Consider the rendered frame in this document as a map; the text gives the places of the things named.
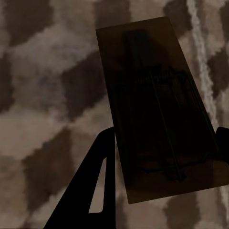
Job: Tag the mousetrap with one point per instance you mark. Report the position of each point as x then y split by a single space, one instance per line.
166 141

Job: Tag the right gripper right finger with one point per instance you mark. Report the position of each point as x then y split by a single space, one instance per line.
223 138

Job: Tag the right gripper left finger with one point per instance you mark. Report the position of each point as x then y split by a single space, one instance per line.
72 211

